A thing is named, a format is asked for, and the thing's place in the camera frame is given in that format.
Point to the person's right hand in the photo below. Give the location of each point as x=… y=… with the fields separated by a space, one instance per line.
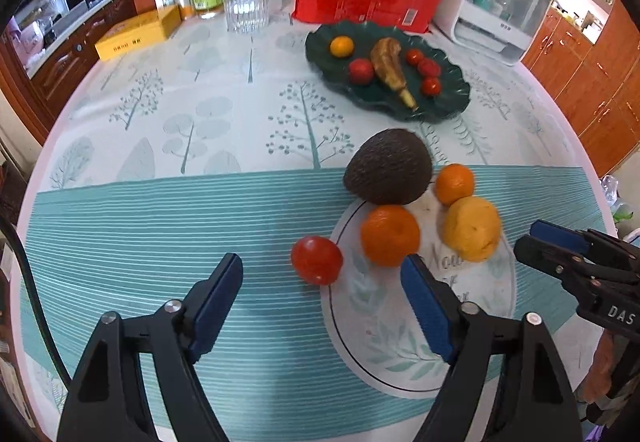
x=602 y=367

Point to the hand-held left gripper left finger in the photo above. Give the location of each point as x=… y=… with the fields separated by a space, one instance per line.
x=217 y=307

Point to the overripe brown-spotted banana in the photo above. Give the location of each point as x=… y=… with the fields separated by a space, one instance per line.
x=387 y=66

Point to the wooden cabinet wall unit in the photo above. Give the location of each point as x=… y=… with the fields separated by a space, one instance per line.
x=590 y=81

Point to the wooden kitchen counter cabinet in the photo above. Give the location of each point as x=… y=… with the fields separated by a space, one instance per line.
x=60 y=66

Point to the dark red round fruit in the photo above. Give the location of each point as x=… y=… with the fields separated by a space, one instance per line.
x=428 y=67
x=361 y=71

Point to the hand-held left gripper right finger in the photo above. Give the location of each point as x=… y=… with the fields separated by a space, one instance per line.
x=430 y=317

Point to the yellow citrus with dark spots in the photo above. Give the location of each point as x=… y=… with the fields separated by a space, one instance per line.
x=472 y=229

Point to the red cherry tomato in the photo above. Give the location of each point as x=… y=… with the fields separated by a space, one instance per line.
x=414 y=56
x=431 y=85
x=317 y=260

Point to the dark green scalloped plate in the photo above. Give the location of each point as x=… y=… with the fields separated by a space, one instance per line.
x=450 y=101

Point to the large mandarin orange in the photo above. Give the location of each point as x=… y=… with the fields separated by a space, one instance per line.
x=390 y=235

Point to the clear ribbed glass cup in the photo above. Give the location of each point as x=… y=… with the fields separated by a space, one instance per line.
x=245 y=6

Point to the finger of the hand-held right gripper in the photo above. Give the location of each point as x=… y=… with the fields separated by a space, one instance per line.
x=555 y=234
x=545 y=256

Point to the small mandarin orange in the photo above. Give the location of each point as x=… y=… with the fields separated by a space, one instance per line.
x=455 y=183

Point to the small yellow-orange kumquat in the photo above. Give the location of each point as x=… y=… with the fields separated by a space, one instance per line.
x=341 y=46

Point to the yellow cardboard box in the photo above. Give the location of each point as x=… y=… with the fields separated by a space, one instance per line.
x=135 y=34

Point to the clear plastic bag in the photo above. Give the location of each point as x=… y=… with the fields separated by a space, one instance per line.
x=616 y=197

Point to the dark avocado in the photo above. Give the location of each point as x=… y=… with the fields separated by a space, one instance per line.
x=390 y=166

